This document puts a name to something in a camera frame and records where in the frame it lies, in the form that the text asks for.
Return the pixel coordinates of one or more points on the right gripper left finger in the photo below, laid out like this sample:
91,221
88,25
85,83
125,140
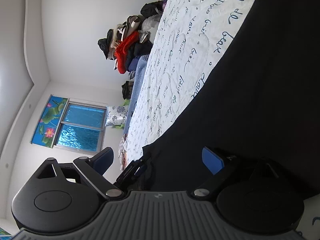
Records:
59,198

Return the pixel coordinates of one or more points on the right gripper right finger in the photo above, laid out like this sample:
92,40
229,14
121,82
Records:
249,196

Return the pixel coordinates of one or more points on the black pants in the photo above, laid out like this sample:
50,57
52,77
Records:
260,103

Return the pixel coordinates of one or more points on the lotus flower curtain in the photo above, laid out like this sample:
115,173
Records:
49,121

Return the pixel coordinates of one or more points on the window with blue glass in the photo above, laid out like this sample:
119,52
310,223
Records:
81,128

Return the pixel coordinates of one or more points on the patterned orange bedsheet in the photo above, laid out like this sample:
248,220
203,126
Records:
122,152

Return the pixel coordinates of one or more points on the floral pillow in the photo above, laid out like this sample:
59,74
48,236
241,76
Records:
116,115

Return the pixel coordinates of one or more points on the light blue blanket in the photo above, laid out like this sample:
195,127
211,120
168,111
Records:
137,84

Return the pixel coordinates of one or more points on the pile of clothes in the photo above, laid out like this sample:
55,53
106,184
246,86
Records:
129,41

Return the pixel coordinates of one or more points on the white quilt with blue script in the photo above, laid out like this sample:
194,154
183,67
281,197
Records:
192,37

